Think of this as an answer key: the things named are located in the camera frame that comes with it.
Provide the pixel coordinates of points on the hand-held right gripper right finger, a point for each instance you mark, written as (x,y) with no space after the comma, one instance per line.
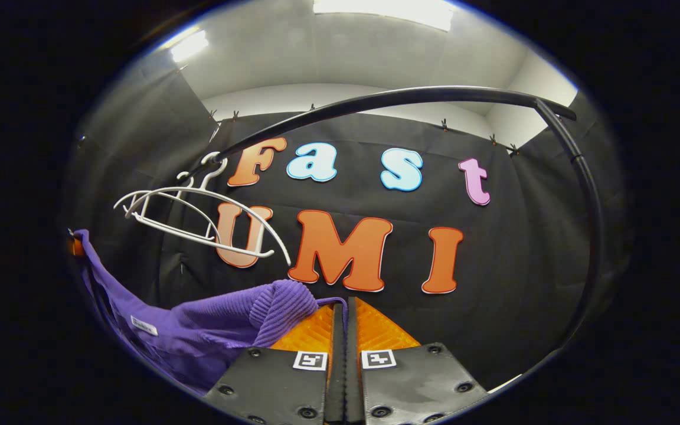
(417,383)

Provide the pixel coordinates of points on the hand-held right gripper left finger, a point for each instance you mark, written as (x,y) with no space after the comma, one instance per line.
(275,383)

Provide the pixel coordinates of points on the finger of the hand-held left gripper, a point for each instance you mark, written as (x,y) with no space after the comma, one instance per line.
(75,247)

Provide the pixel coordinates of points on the purple jacket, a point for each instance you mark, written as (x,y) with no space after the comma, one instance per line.
(210,330)

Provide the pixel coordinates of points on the white clothes hanger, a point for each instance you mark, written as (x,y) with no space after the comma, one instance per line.
(245,206)
(139,198)

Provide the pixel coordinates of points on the small ceiling light panel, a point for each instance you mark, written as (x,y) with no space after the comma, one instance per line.
(189,46)

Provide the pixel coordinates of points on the row of black clips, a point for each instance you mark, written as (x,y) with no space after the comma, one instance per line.
(444,124)

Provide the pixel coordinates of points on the black clothes rack rail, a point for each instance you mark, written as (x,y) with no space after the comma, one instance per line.
(411,95)

